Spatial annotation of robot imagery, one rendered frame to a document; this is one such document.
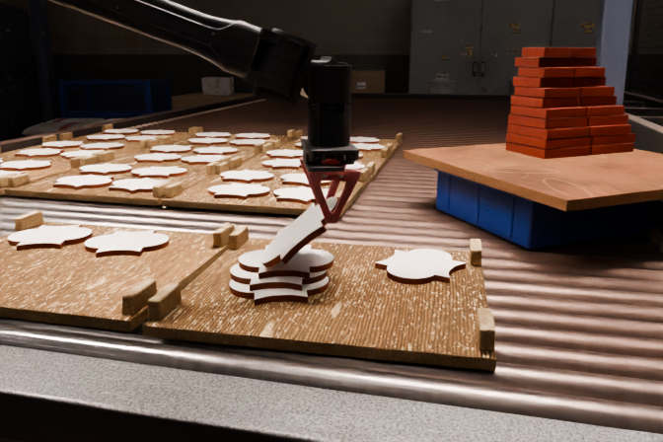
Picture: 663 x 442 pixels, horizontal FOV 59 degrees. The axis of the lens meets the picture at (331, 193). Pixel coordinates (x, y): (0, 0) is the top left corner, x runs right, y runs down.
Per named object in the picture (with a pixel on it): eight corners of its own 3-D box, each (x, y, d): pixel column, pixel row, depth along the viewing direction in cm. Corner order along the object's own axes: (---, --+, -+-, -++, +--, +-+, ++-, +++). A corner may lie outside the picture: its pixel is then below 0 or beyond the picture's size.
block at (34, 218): (22, 232, 106) (20, 218, 105) (13, 231, 106) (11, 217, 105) (44, 223, 111) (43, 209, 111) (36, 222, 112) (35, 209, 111)
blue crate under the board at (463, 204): (658, 231, 111) (665, 181, 109) (528, 252, 100) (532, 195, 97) (544, 195, 139) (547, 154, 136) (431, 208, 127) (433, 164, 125)
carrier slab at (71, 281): (130, 332, 71) (129, 321, 71) (-137, 301, 80) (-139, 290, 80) (239, 244, 104) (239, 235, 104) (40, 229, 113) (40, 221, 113)
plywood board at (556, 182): (781, 184, 105) (783, 175, 104) (565, 211, 87) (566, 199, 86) (573, 145, 150) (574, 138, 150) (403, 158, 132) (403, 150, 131)
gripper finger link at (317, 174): (307, 228, 74) (308, 156, 72) (302, 213, 81) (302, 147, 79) (360, 227, 75) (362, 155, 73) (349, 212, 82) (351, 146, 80)
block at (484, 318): (495, 353, 63) (496, 330, 62) (477, 351, 63) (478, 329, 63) (491, 329, 69) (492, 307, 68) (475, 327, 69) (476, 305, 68)
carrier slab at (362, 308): (495, 372, 62) (496, 358, 62) (142, 336, 70) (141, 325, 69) (478, 260, 96) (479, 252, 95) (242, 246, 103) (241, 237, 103)
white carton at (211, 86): (229, 95, 729) (229, 77, 724) (200, 95, 733) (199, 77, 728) (236, 94, 758) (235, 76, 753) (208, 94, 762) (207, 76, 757)
